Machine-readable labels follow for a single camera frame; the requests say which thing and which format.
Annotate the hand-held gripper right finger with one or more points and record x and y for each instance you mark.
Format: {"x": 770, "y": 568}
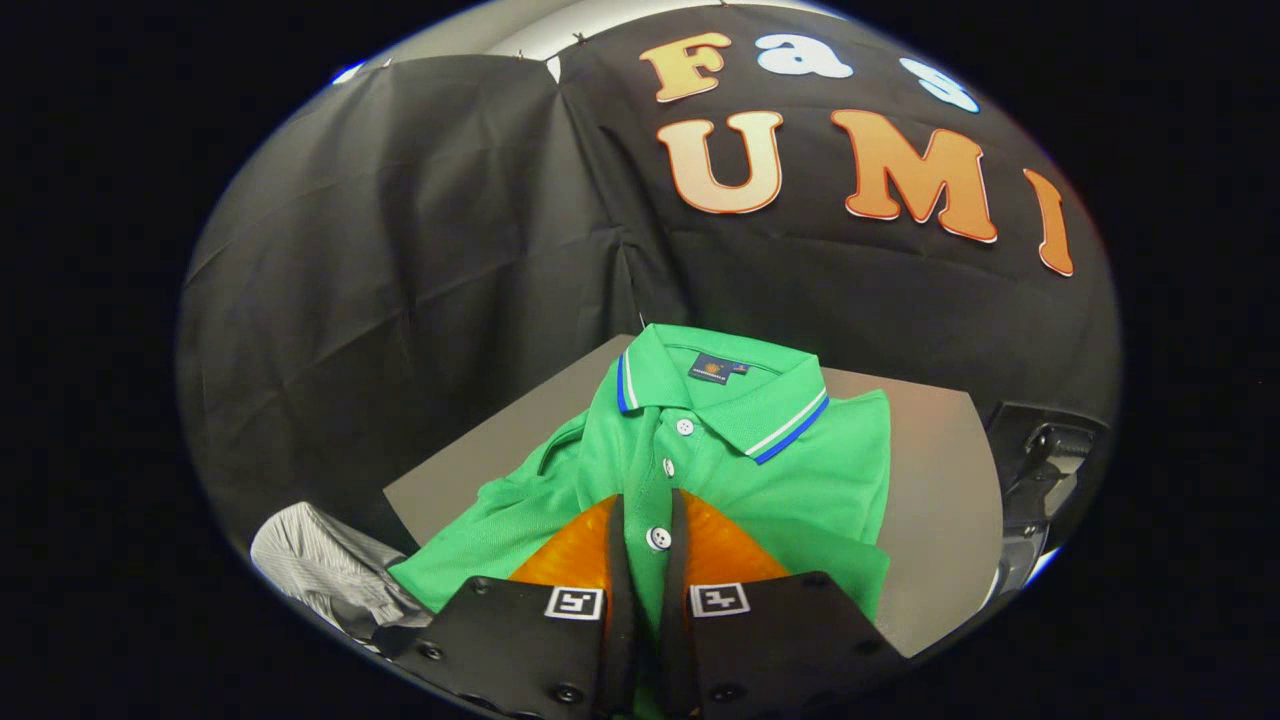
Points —
{"x": 780, "y": 640}

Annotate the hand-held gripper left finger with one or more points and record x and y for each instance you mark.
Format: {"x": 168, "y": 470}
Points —
{"x": 520, "y": 640}

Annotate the green polo shirt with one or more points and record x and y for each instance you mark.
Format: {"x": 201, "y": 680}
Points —
{"x": 700, "y": 440}

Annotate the grey striped shirt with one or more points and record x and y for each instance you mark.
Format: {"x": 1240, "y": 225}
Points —
{"x": 320, "y": 560}

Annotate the dark grey washing machine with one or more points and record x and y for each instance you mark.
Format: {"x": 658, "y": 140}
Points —
{"x": 1040, "y": 470}

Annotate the grey stand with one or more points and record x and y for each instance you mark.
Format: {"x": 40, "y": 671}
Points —
{"x": 940, "y": 500}

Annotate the black backdrop cloth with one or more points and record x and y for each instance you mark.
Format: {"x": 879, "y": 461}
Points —
{"x": 400, "y": 250}

